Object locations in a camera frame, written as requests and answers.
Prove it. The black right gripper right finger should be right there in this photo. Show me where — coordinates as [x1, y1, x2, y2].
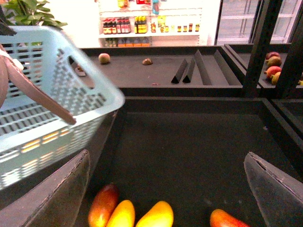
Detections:
[244, 152, 303, 227]

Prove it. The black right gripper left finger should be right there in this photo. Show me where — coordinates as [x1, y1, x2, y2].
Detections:
[0, 150, 90, 227]

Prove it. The light blue plastic basket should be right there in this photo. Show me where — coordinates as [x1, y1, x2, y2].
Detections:
[0, 26, 125, 190]

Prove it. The brown basket handle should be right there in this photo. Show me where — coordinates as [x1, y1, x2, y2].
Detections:
[0, 46, 76, 125]

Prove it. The yellow mango right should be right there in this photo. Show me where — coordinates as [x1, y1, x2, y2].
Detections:
[210, 209, 249, 227]

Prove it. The yellow orange mango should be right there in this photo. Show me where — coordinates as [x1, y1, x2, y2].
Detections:
[136, 201, 174, 227]

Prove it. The dark wooden display stand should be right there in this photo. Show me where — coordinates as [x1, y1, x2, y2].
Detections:
[76, 47, 303, 227]

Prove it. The black triangular divider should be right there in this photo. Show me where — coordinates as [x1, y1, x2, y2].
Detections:
[182, 57, 196, 83]
[171, 59, 188, 84]

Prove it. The round green red fruit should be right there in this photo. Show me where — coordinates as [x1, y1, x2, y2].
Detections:
[98, 53, 111, 65]

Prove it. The brown fruit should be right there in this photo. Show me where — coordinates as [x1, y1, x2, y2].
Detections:
[142, 58, 153, 65]

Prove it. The white shelf with bottles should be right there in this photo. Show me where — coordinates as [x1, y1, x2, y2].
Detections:
[98, 0, 203, 48]

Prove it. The green potted plant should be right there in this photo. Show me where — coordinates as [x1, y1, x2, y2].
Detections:
[0, 0, 68, 30]

